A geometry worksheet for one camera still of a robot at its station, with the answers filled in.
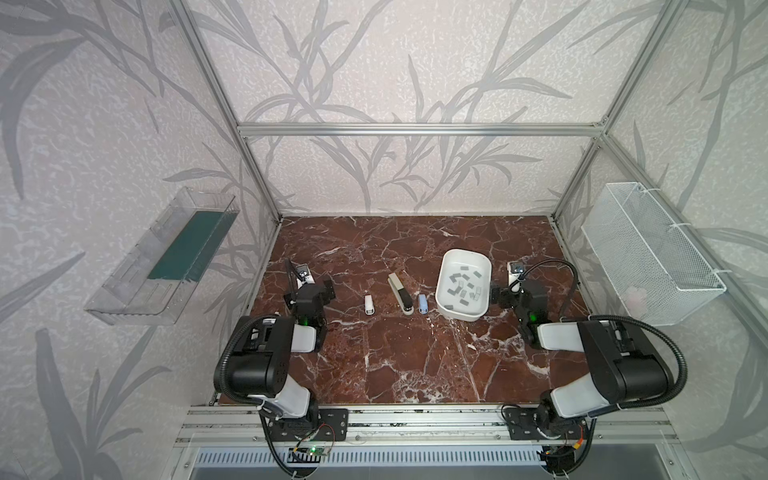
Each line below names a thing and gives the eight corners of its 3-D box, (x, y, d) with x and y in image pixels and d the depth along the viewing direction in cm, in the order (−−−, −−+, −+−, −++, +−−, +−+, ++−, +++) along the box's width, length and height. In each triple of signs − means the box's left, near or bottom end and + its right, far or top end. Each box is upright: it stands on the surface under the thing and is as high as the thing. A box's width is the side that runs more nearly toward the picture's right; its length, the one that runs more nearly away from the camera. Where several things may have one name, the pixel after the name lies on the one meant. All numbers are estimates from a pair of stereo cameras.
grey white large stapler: (406, 317, 95) (406, 310, 91) (385, 282, 103) (385, 274, 100) (415, 313, 96) (415, 306, 92) (394, 278, 104) (394, 270, 101)
